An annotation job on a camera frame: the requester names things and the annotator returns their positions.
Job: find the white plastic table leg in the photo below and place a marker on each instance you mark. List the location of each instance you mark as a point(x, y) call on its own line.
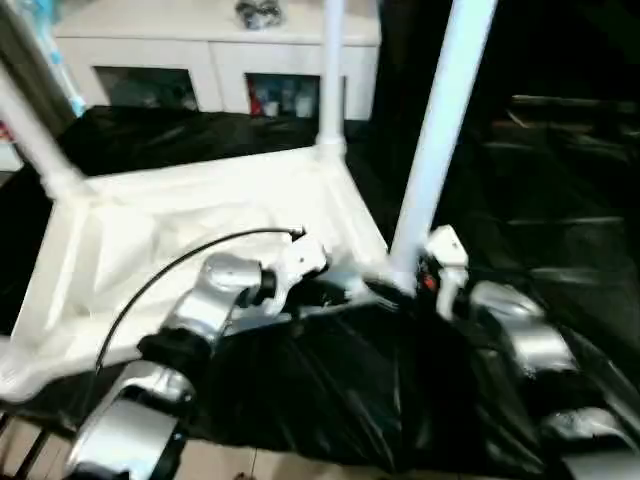
point(440, 130)
point(40, 140)
point(332, 70)

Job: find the white plastic table top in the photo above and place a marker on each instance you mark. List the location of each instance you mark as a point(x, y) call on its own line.
point(150, 220)

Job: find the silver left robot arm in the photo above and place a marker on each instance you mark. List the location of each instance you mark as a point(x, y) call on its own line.
point(200, 300)

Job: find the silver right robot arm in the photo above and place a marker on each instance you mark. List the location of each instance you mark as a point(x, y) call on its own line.
point(530, 340)

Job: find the black plastic mat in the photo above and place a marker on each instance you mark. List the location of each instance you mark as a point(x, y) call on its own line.
point(350, 390)

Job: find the black metal bar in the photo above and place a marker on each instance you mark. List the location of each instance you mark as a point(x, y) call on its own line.
point(580, 105)

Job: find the white cabinet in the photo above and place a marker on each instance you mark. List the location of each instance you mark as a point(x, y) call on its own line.
point(220, 45)

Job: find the grey crumpled bundle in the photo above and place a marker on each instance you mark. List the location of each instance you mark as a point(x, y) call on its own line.
point(259, 12)

